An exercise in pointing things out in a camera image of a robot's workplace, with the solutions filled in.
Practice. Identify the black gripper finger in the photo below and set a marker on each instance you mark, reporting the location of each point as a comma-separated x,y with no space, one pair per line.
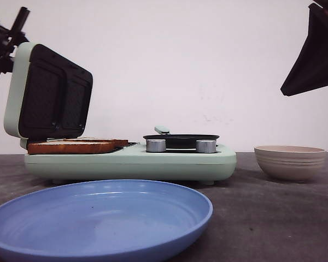
310,70

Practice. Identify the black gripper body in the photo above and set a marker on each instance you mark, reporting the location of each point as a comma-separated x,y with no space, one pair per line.
10,39

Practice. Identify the mint green sandwich maker lid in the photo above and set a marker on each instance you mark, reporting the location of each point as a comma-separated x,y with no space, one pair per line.
49,96

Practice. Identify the beige ribbed bowl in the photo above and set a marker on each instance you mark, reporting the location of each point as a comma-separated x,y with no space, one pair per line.
292,163

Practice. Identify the white bread slice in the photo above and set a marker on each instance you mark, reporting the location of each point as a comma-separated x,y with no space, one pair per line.
117,142
70,147

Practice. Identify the mint green breakfast maker base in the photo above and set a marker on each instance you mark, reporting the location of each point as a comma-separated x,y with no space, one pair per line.
134,162

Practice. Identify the right silver control knob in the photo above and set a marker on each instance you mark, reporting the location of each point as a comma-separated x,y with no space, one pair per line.
206,146

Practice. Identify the silver control knob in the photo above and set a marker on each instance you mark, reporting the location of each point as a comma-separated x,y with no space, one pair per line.
206,146
155,145

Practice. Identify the left silver control knob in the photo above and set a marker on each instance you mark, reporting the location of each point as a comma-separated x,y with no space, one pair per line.
155,145

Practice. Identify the blue plate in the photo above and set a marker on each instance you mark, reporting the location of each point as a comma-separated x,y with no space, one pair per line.
110,220

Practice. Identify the black frying pan green handle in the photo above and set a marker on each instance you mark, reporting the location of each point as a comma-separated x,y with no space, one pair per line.
179,141

